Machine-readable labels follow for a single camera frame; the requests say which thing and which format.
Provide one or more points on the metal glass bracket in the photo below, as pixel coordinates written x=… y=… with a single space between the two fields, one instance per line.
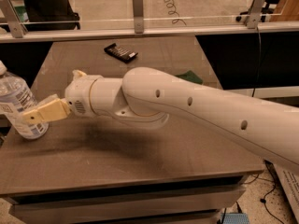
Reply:
x=254 y=14
x=16 y=28
x=138 y=14

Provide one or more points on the black snack bar packet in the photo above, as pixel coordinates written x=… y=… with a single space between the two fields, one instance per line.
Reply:
x=120 y=53

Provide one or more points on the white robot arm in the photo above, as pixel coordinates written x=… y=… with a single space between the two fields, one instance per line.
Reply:
x=146 y=97

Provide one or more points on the grey table drawer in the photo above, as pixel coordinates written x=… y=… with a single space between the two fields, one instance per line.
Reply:
x=185 y=206

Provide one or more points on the green and yellow sponge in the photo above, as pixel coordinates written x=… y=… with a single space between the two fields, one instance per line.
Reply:
x=191 y=77

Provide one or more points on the left metal glass bracket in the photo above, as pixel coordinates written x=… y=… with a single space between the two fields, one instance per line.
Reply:
x=16 y=28

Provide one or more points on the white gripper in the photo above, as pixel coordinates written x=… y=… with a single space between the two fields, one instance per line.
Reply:
x=78 y=94

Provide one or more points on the right metal glass bracket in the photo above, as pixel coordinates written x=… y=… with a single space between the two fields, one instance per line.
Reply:
x=254 y=14

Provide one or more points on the blue box on floor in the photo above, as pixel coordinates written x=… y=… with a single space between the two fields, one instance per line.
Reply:
x=234 y=218

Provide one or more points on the black office chair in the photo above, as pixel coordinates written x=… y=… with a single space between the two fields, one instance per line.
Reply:
x=48 y=15

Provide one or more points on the white printed floor box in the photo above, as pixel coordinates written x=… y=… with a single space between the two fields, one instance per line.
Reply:
x=290 y=184

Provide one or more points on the middle metal glass bracket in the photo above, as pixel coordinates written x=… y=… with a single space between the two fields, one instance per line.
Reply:
x=138 y=14

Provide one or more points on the clear plastic water bottle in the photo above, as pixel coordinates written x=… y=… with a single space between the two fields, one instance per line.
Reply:
x=15 y=97

